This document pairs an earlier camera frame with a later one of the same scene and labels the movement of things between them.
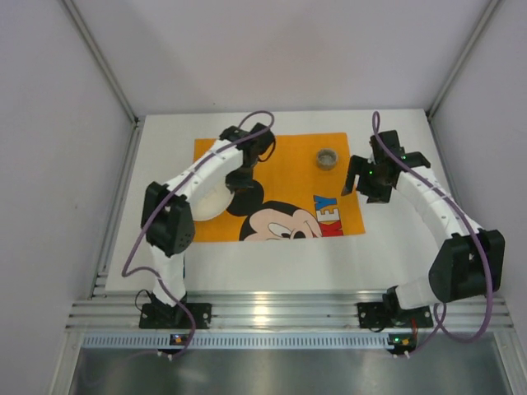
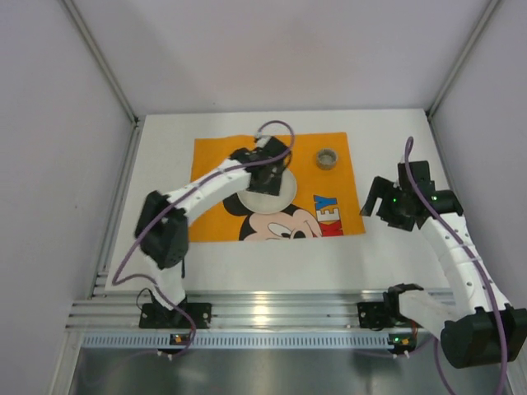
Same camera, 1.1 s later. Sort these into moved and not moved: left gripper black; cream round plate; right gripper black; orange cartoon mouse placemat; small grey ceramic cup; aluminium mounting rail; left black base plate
Moved: left gripper black; cream round plate; right gripper black
Not moved: aluminium mounting rail; left black base plate; orange cartoon mouse placemat; small grey ceramic cup
